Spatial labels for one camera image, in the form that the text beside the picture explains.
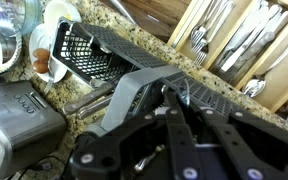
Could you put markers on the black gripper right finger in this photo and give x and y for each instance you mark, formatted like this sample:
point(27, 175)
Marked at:
point(233, 144)

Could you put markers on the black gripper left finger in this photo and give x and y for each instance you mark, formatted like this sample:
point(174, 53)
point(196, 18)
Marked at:
point(111, 156)

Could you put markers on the silver spoon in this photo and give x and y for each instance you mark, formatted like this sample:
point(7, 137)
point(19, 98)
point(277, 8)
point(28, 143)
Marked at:
point(183, 93)

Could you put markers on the spoon in drawer compartment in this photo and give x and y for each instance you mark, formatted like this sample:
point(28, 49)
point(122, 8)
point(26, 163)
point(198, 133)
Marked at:
point(257, 84)

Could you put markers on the wooden cutlery drawer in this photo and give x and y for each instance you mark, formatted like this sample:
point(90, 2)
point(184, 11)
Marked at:
point(275, 93)

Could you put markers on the knives in middle compartment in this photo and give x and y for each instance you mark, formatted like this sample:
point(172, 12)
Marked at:
point(260, 26)

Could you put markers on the grey cutlery rack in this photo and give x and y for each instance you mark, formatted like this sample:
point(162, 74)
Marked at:
point(96, 53)

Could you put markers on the forks in front compartment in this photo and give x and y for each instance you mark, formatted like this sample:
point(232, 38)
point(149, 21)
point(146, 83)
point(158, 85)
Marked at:
point(203, 33)

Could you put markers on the stainless steel toaster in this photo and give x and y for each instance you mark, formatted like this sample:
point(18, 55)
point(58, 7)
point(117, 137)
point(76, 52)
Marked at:
point(30, 128)

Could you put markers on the plate with eggs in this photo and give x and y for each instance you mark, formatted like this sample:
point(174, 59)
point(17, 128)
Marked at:
point(39, 52)

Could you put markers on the glass bowl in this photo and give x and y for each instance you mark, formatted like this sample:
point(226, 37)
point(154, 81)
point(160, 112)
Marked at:
point(19, 16)

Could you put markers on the knife handle on counter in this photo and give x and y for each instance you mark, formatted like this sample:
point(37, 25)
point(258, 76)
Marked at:
point(90, 103)

